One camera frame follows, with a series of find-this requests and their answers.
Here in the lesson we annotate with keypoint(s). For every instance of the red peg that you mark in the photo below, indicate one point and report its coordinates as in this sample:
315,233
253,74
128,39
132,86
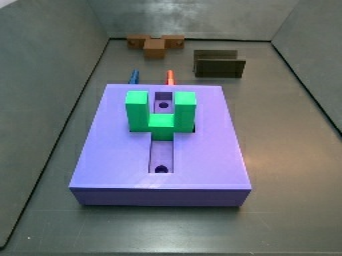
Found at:
170,77

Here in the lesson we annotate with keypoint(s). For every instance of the blue peg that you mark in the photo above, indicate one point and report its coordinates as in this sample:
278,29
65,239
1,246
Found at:
134,78

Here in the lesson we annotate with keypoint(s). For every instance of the green U-shaped block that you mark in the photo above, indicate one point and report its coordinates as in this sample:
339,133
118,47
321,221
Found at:
172,115

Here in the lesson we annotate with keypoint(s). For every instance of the brown T-shaped block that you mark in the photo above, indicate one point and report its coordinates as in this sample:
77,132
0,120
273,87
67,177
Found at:
155,46

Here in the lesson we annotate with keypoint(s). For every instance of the purple base block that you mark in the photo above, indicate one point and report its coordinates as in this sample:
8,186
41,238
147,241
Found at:
195,171

